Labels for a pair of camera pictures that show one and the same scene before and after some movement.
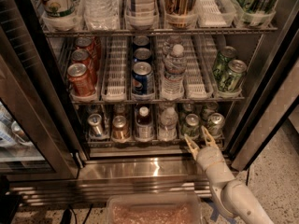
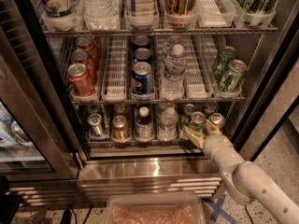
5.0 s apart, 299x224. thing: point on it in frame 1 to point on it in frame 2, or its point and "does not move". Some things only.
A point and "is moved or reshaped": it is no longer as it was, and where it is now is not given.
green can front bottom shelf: [192, 126] is moved or reshaped
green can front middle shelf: [232, 77] does not move
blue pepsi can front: [143, 80] does not move
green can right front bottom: [215, 124] does not move
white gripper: [207, 157] to [212, 144]
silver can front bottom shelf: [96, 126] does not move
